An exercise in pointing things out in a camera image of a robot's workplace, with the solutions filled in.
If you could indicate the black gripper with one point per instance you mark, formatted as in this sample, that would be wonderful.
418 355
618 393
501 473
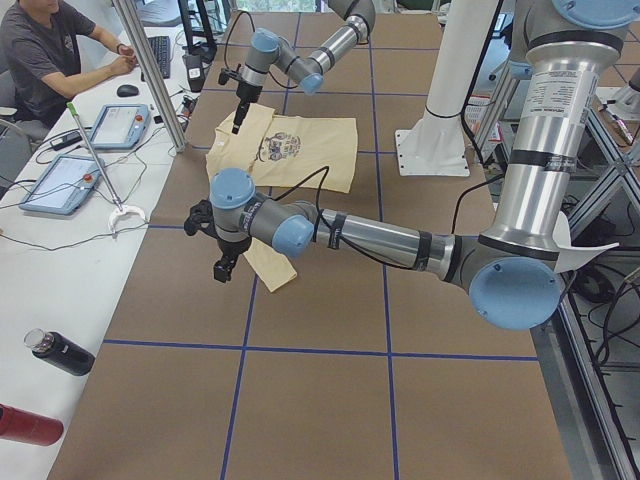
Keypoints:
233 245
246 92

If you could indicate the upper teach pendant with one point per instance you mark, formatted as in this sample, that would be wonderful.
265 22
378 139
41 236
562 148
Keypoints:
119 127

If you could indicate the aluminium frame post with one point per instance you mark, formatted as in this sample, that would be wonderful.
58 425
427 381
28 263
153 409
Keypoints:
127 13

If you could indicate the white camera mast pedestal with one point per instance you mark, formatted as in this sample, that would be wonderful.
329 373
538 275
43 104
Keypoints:
435 145

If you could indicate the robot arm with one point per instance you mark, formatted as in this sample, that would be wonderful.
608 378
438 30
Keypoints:
510 270
268 50

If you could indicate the black water bottle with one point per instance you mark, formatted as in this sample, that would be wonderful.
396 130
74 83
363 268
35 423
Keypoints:
57 350

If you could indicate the seated person in grey shirt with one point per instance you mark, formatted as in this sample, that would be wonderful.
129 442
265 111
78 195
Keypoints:
39 40

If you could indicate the black keyboard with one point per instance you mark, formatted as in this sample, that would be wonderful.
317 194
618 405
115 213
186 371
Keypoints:
161 49

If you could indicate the teach pendant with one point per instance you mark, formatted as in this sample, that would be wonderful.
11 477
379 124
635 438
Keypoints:
119 127
63 187

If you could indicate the lower teach pendant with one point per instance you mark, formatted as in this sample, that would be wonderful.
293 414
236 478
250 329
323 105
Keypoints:
63 187

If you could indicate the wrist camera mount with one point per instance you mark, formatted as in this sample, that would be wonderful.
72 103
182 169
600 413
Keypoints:
201 219
227 74

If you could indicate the red water bottle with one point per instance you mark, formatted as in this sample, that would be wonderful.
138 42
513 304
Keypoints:
28 427

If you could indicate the white paper sheet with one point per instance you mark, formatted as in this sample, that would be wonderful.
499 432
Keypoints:
571 258

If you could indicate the black computer mouse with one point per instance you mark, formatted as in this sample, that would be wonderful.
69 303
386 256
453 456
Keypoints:
127 91

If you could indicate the metal reacher grabber tool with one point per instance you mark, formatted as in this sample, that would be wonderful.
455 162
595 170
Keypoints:
121 209

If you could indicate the beige long-sleeve printed shirt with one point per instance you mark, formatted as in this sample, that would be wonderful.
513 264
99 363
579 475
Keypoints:
272 150

